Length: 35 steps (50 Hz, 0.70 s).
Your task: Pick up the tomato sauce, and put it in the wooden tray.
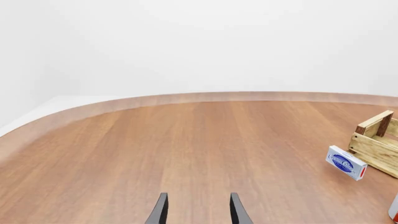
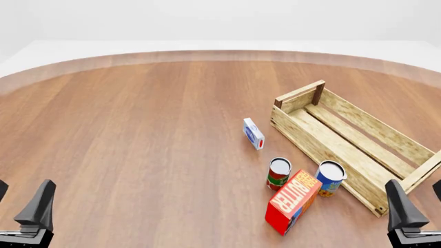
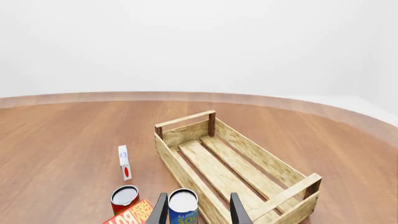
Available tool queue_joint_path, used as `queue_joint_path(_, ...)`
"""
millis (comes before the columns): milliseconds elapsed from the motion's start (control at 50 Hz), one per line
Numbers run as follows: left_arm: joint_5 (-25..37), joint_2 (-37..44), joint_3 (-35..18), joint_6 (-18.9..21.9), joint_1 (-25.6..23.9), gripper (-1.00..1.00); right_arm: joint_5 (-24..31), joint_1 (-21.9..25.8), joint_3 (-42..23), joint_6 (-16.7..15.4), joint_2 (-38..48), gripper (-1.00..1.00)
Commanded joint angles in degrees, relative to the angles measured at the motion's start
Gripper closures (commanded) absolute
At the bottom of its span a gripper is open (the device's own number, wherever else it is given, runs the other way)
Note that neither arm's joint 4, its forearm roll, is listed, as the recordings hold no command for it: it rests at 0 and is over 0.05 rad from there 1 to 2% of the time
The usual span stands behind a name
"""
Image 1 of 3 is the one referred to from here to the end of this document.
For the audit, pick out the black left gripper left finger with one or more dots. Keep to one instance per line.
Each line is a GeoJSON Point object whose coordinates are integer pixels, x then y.
{"type": "Point", "coordinates": [160, 211]}

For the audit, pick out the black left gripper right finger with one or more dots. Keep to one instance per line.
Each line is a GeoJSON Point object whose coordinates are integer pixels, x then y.
{"type": "Point", "coordinates": [239, 212]}

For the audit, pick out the wooden slat tray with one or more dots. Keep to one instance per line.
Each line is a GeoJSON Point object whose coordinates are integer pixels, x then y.
{"type": "Point", "coordinates": [376, 144]}

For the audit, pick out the white box with blue print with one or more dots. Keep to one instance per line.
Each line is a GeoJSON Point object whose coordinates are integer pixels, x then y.
{"type": "Point", "coordinates": [343, 162]}

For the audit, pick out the grey tin with red band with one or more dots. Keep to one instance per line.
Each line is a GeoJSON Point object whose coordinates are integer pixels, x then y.
{"type": "Point", "coordinates": [394, 207]}

